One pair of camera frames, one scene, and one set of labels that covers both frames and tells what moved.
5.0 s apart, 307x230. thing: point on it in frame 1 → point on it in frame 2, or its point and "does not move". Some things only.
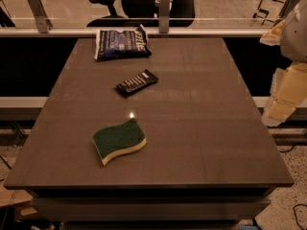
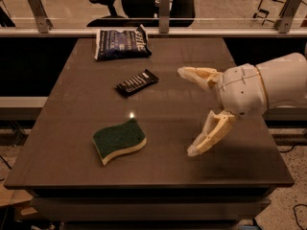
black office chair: x=141 y=7 does not move
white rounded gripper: x=295 y=37 → x=241 y=90
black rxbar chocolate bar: x=136 y=82 does not move
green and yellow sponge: x=115 y=140 does not move
